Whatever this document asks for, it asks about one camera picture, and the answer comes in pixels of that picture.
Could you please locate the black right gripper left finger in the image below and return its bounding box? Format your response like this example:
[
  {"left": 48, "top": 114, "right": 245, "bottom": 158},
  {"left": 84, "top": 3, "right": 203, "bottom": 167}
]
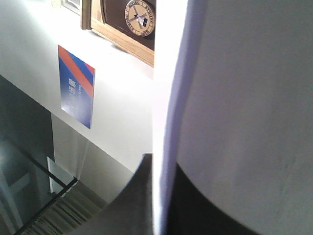
[{"left": 71, "top": 153, "right": 153, "bottom": 235}]

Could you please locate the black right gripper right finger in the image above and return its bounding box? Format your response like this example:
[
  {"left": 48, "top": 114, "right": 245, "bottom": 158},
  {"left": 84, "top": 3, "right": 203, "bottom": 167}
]
[{"left": 166, "top": 164, "right": 257, "bottom": 235}]

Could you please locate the white paper sheet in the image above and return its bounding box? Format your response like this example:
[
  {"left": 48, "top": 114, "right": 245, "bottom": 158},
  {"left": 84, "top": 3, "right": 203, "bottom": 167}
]
[{"left": 153, "top": 0, "right": 313, "bottom": 235}]

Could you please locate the wooden framed emblem plaque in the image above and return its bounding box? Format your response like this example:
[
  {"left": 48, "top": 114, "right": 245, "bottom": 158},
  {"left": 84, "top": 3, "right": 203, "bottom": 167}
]
[{"left": 80, "top": 0, "right": 157, "bottom": 67}]

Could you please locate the blue red booklet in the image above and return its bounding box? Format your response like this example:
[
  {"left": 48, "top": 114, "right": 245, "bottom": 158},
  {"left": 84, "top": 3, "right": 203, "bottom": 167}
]
[{"left": 58, "top": 45, "right": 95, "bottom": 129}]

